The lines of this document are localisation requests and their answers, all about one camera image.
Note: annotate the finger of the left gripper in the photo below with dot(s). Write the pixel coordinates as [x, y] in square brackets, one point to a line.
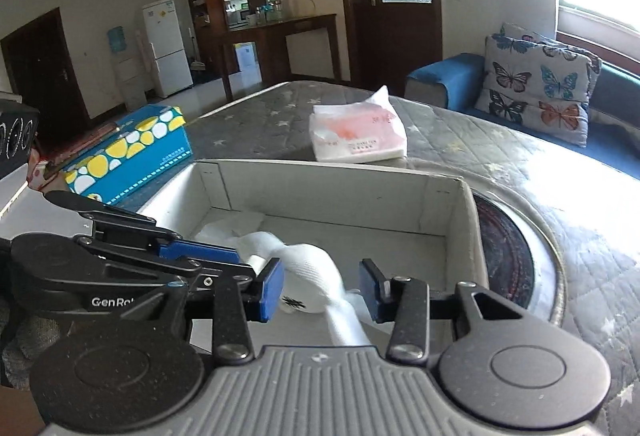
[183, 258]
[111, 224]

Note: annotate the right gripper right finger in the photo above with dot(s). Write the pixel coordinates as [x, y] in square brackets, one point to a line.
[403, 301]

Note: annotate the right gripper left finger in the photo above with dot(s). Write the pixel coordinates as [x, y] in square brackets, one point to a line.
[240, 297]

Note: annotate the white plush rabbit toy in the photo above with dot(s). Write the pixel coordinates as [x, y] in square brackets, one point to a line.
[313, 307]

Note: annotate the grey cardboard storage box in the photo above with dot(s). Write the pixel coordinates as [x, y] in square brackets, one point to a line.
[410, 224]

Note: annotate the blue yellow tissue box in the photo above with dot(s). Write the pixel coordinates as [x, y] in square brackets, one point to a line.
[149, 142]

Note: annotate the round induction cooktop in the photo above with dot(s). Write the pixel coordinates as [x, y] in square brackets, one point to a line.
[522, 263]

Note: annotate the water dispenser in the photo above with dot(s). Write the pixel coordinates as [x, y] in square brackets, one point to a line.
[127, 69]

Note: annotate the white refrigerator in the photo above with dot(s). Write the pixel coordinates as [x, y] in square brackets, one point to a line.
[164, 43]

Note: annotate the white pink tissue pack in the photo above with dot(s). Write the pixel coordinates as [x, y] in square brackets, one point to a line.
[363, 132]

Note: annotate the grey quilted star tablecloth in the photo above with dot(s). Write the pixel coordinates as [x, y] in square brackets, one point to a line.
[589, 210]

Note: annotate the butterfly print pillow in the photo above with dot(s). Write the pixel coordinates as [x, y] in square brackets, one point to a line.
[544, 86]

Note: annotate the dark wooden cabinet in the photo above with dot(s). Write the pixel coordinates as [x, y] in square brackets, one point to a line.
[220, 26]

